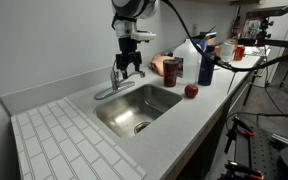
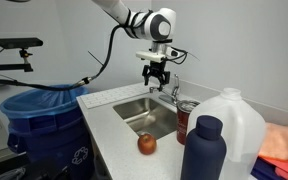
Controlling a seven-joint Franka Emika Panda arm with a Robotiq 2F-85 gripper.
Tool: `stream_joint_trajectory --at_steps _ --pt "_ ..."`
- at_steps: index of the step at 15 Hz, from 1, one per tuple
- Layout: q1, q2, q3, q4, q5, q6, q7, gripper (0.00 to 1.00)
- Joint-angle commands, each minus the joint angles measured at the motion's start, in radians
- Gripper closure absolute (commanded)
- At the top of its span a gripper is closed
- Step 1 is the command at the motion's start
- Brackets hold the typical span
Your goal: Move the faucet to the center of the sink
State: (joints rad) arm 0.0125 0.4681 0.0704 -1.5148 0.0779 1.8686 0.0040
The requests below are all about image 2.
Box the clear plastic gallon jug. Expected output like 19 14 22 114
186 87 267 180

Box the blue recycling bin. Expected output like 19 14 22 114
6 99 96 180

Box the peach folded towel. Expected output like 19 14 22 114
258 122 288 164

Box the red apple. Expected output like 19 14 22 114
136 131 158 156

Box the blue folded cloth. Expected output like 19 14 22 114
250 157 282 180

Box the red folded cloth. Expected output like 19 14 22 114
257 155 288 180

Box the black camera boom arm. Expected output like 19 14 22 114
0 48 35 73

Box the blue plastic bin liner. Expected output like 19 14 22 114
0 84 91 120

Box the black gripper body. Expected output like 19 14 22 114
142 60 171 82

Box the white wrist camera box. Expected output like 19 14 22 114
135 43 180 63

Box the white brick pattern mat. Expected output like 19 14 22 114
79 82 152 110

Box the chrome sink faucet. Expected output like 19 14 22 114
149 73 182 106

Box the stainless steel sink basin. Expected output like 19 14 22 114
112 96 186 141

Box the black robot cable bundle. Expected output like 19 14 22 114
0 9 189 92

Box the black stereo camera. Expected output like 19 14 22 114
0 37 45 50

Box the navy blue bottle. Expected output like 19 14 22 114
179 114 228 180

